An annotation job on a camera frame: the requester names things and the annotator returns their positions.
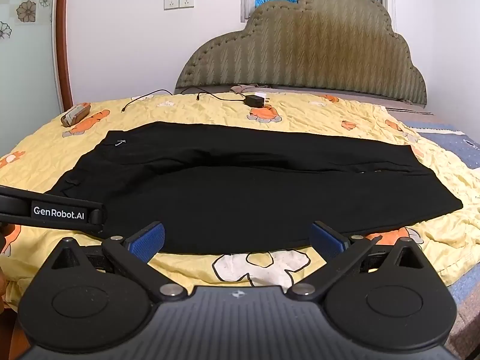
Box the black pants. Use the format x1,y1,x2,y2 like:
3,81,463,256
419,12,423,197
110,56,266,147
51,122,462,254

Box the yellow carrot print bedsheet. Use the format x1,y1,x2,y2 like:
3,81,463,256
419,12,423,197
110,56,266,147
1,93,479,288

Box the brown wallet case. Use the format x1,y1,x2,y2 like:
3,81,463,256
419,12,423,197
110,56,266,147
60,102,91,128

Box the black power adapter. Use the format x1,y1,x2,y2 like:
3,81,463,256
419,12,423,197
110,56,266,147
243,94,265,108

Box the blue patterned mattress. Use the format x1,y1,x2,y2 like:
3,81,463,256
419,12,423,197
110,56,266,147
405,121,480,169

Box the olive padded headboard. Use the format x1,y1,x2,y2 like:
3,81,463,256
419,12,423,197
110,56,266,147
176,0,427,106

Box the black charger cable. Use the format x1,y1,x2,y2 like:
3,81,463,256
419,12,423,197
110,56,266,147
120,88,247,113

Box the white double wall socket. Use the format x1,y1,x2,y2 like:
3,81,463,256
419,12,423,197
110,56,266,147
163,0,194,11

